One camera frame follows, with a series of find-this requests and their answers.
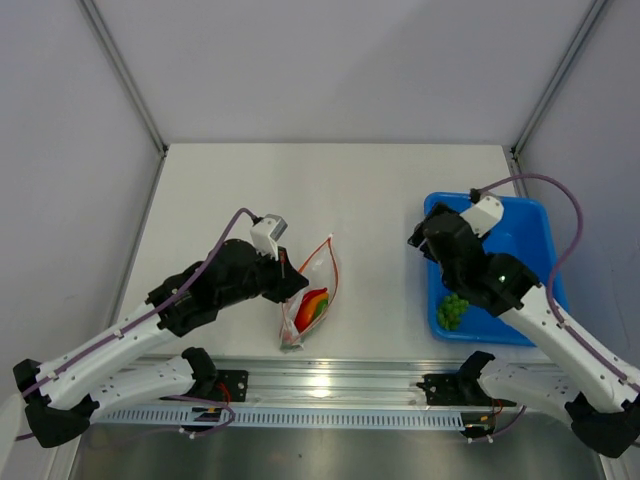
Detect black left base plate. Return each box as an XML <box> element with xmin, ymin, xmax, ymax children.
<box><xmin>211</xmin><ymin>370</ymin><xmax>249</xmax><ymax>403</ymax></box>

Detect left aluminium corner post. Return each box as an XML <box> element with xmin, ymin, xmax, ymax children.
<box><xmin>76</xmin><ymin>0</ymin><xmax>168</xmax><ymax>158</ymax></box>

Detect aluminium corner post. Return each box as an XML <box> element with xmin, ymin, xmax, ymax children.
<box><xmin>510</xmin><ymin>0</ymin><xmax>614</xmax><ymax>162</ymax></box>
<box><xmin>76</xmin><ymin>0</ymin><xmax>168</xmax><ymax>158</ymax></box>

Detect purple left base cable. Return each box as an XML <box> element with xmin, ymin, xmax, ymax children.
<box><xmin>159</xmin><ymin>394</ymin><xmax>236</xmax><ymax>440</ymax></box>

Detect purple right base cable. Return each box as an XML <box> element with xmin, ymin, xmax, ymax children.
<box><xmin>459</xmin><ymin>402</ymin><xmax>526</xmax><ymax>446</ymax></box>

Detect red chili pepper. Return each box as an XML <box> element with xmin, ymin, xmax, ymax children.
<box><xmin>303</xmin><ymin>288</ymin><xmax>328</xmax><ymax>302</ymax></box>

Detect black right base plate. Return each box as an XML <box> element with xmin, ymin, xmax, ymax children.
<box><xmin>415</xmin><ymin>373</ymin><xmax>516</xmax><ymax>407</ymax></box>

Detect green chili pepper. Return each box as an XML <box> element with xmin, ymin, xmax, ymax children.
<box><xmin>314</xmin><ymin>298</ymin><xmax>329</xmax><ymax>318</ymax></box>

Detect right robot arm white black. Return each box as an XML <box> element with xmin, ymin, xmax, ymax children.
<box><xmin>408</xmin><ymin>195</ymin><xmax>639</xmax><ymax>458</ymax></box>

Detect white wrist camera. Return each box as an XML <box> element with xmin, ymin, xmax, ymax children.
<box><xmin>250</xmin><ymin>214</ymin><xmax>288</xmax><ymax>259</ymax></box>
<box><xmin>460</xmin><ymin>195</ymin><xmax>504</xmax><ymax>237</ymax></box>

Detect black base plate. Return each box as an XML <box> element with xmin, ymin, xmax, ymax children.
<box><xmin>415</xmin><ymin>373</ymin><xmax>516</xmax><ymax>407</ymax></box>
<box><xmin>211</xmin><ymin>370</ymin><xmax>249</xmax><ymax>403</ymax></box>

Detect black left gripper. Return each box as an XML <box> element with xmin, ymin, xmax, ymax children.
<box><xmin>218</xmin><ymin>243</ymin><xmax>309</xmax><ymax>309</ymax></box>

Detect aluminium mounting rail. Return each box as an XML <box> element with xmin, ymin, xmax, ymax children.
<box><xmin>119</xmin><ymin>355</ymin><xmax>566</xmax><ymax>414</ymax></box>

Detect blue plastic tray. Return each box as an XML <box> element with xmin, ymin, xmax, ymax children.
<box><xmin>426</xmin><ymin>197</ymin><xmax>557</xmax><ymax>347</ymax></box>

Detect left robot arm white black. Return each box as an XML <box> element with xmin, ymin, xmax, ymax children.
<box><xmin>13</xmin><ymin>239</ymin><xmax>309</xmax><ymax>448</ymax></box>

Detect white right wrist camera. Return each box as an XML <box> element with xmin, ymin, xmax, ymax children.
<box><xmin>460</xmin><ymin>195</ymin><xmax>504</xmax><ymax>237</ymax></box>

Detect white slotted cable duct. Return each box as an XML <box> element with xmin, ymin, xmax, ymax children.
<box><xmin>98</xmin><ymin>405</ymin><xmax>465</xmax><ymax>431</ymax></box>

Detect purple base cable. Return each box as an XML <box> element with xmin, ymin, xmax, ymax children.
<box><xmin>159</xmin><ymin>394</ymin><xmax>236</xmax><ymax>440</ymax></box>
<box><xmin>459</xmin><ymin>402</ymin><xmax>526</xmax><ymax>446</ymax></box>

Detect green grape bunch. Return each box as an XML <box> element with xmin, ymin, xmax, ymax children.
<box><xmin>436</xmin><ymin>293</ymin><xmax>470</xmax><ymax>331</ymax></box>

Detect clear zip bag orange zipper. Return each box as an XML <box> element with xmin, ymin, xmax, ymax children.
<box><xmin>279</xmin><ymin>234</ymin><xmax>340</xmax><ymax>352</ymax></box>

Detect orange red mango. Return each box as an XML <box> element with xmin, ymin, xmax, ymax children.
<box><xmin>294</xmin><ymin>292</ymin><xmax>329</xmax><ymax>333</ymax></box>

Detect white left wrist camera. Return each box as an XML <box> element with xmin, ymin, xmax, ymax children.
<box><xmin>250</xmin><ymin>214</ymin><xmax>288</xmax><ymax>259</ymax></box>

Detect right aluminium corner post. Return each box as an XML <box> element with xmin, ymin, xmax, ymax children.
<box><xmin>510</xmin><ymin>0</ymin><xmax>614</xmax><ymax>162</ymax></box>

